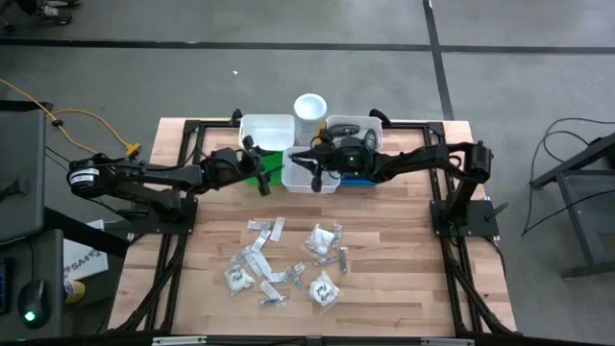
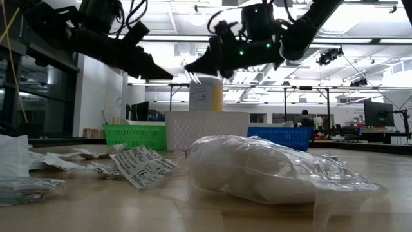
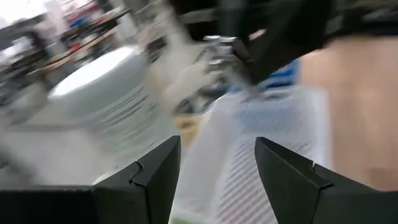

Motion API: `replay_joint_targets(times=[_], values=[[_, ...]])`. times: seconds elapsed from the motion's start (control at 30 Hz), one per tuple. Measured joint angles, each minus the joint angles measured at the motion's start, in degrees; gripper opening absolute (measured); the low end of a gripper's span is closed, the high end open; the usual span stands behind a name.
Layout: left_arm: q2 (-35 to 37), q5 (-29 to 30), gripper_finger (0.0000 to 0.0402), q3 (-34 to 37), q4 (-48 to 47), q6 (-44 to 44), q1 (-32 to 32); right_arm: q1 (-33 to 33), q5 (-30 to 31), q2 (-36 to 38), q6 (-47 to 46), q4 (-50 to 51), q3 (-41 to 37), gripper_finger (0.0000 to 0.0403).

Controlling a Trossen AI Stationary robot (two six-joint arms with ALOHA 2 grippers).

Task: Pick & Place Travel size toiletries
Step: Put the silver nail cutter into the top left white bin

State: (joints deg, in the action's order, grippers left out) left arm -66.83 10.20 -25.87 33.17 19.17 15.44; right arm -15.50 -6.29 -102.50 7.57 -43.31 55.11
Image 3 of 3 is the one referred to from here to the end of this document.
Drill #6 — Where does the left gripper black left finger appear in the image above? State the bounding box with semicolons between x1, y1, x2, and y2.
91;135;182;224

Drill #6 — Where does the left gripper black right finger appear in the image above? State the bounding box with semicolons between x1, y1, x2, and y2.
254;136;398;224

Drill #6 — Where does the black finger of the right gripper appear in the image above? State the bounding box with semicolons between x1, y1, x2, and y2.
231;0;331;85

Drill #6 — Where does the white perforated plastic basket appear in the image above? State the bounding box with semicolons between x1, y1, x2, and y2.
172;85;331;224

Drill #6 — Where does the white canister yellow label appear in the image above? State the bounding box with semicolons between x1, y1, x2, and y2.
46;44;170;157

